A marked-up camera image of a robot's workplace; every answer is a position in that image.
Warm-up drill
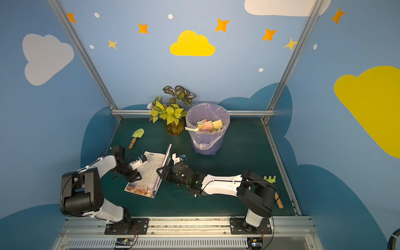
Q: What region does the book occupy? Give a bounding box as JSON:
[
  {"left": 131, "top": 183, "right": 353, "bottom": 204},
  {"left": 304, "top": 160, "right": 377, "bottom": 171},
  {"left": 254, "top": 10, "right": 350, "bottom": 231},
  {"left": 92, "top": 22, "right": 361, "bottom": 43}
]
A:
[{"left": 124, "top": 144, "right": 172, "bottom": 199}]

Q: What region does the long pale green sticky note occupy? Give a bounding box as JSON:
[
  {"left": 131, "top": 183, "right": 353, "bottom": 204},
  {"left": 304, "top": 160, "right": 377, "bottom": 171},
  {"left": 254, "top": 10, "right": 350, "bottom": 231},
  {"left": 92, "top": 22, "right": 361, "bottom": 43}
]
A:
[{"left": 185, "top": 127, "right": 199, "bottom": 132}]

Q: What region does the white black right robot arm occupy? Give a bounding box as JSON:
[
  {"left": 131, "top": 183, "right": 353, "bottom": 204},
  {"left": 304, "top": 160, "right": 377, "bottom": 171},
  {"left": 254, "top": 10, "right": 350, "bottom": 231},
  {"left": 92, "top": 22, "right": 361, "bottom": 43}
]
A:
[{"left": 156, "top": 161, "right": 277, "bottom": 228}]

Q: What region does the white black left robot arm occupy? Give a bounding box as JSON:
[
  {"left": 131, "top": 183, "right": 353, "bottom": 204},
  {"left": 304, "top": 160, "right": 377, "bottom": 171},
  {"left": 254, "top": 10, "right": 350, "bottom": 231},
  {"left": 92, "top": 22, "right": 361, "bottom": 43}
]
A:
[{"left": 60, "top": 146, "right": 142, "bottom": 223}]

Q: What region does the discarded sticky notes pile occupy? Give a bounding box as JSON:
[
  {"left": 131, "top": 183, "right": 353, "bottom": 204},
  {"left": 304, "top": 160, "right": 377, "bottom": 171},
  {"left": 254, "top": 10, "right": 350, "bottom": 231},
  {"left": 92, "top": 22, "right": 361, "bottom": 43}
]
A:
[{"left": 197, "top": 119, "right": 223, "bottom": 132}]

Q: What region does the purple trash bin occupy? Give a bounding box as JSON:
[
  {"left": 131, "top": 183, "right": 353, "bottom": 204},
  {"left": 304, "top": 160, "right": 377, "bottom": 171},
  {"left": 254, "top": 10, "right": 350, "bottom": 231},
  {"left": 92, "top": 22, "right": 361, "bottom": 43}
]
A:
[{"left": 185, "top": 102, "right": 231, "bottom": 156}]

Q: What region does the lilac bin liner bag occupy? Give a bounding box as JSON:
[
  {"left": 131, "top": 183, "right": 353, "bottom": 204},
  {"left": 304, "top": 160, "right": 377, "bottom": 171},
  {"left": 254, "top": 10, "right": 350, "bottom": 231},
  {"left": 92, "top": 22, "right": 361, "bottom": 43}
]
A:
[{"left": 185, "top": 102, "right": 231, "bottom": 151}]

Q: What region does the glass vase with plants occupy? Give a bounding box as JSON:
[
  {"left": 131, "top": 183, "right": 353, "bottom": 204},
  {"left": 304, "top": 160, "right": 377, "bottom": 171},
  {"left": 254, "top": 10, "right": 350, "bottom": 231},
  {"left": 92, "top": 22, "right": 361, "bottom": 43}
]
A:
[{"left": 146, "top": 85, "right": 196, "bottom": 136}]

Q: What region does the left controller board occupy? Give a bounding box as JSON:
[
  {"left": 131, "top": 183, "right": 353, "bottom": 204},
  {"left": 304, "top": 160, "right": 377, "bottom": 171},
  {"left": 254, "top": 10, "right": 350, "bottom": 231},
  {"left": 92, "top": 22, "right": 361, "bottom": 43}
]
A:
[{"left": 115, "top": 238, "right": 136, "bottom": 249}]

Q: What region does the controller board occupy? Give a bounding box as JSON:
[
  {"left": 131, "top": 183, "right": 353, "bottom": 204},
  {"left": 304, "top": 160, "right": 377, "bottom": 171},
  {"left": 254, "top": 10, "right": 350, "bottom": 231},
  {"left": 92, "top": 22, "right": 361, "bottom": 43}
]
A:
[
  {"left": 115, "top": 238, "right": 136, "bottom": 249},
  {"left": 247, "top": 237, "right": 264, "bottom": 250}
]

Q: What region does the right controller board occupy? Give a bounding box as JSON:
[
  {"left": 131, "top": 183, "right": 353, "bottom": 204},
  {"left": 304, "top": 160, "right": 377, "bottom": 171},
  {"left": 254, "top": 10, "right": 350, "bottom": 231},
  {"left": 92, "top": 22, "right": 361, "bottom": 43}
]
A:
[{"left": 247, "top": 237, "right": 264, "bottom": 250}]

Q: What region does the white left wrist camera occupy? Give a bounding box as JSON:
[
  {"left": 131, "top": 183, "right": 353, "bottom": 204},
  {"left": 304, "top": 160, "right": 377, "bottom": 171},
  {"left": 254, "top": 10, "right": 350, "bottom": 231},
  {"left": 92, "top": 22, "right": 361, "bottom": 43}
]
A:
[{"left": 129, "top": 155, "right": 148, "bottom": 170}]

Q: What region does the green trowel wooden handle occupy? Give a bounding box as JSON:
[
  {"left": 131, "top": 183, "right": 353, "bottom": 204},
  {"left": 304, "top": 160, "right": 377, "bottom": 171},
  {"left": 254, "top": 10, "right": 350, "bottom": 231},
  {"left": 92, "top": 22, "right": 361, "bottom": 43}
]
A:
[{"left": 129, "top": 128, "right": 145, "bottom": 150}]

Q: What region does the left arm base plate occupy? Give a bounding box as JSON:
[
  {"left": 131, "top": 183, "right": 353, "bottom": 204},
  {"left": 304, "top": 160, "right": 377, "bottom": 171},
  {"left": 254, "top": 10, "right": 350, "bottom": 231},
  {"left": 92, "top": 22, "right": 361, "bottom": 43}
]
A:
[{"left": 104, "top": 218, "right": 150, "bottom": 235}]

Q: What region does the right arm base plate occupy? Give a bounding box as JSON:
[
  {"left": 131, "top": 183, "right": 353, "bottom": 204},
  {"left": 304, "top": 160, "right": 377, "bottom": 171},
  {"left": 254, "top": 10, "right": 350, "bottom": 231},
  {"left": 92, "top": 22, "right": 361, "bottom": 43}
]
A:
[{"left": 229, "top": 216, "right": 273, "bottom": 235}]

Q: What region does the aluminium front rail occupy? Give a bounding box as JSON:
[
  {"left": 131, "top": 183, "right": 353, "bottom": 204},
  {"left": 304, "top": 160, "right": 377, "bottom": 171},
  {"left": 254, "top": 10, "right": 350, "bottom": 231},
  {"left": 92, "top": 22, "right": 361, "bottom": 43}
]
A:
[{"left": 52, "top": 216, "right": 323, "bottom": 250}]

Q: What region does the green rake wooden handle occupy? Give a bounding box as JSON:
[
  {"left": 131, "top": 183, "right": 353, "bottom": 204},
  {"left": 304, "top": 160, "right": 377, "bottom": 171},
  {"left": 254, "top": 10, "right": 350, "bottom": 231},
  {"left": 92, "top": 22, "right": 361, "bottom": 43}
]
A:
[{"left": 264, "top": 176, "right": 284, "bottom": 209}]

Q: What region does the left aluminium upright post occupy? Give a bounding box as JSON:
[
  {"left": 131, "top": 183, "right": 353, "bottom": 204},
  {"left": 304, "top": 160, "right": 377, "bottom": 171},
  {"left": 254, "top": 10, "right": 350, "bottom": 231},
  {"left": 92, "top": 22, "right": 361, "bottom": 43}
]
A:
[{"left": 48, "top": 0, "right": 118, "bottom": 111}]

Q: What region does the aluminium upright post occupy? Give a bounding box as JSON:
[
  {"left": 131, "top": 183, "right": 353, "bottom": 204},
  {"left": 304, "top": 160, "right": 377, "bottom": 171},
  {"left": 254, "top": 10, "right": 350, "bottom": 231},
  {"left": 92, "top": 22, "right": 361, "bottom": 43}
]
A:
[
  {"left": 262, "top": 0, "right": 325, "bottom": 125},
  {"left": 48, "top": 0, "right": 118, "bottom": 111}
]

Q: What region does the right aluminium upright post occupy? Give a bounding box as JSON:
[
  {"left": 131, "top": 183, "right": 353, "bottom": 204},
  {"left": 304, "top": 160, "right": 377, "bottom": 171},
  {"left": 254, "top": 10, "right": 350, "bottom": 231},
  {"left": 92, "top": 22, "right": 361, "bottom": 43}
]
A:
[{"left": 262, "top": 0, "right": 325, "bottom": 125}]

